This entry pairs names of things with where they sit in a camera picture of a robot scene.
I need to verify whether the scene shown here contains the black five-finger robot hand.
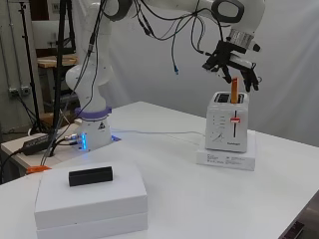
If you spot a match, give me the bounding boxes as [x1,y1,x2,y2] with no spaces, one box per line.
[201,40,262,94]

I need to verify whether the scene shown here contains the wooden table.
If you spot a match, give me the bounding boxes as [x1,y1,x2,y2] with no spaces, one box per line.
[36,54,80,70]

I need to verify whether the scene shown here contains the beige side table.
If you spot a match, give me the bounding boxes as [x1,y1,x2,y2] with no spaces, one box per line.
[0,122,82,171]

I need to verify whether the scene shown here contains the white flat box with print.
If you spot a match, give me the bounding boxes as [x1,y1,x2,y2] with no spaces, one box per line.
[195,129,257,172]

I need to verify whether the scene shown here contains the black block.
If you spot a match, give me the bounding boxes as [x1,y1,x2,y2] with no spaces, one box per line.
[68,165,114,187]

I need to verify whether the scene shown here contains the orange object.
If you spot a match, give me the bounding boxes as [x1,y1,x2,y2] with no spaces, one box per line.
[26,164,53,175]

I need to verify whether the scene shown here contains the thick black tripod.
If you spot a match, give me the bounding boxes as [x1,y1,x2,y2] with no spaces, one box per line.
[38,0,77,167]

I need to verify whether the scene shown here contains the toy bread slice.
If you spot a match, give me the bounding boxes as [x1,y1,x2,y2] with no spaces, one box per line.
[230,77,240,105]

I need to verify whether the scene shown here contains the dark flat object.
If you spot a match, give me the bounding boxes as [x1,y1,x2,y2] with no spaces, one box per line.
[280,220,305,239]

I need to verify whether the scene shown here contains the grey wall outlet box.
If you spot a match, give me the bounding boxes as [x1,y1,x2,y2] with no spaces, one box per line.
[8,87,31,98]

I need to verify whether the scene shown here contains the steel toaster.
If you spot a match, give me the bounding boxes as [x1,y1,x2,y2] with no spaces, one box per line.
[204,91,250,153]

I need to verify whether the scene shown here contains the white hanging sheet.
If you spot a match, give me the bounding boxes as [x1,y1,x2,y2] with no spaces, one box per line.
[71,0,319,147]

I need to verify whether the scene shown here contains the thin black light stand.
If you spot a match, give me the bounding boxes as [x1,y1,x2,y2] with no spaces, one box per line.
[18,0,46,134]

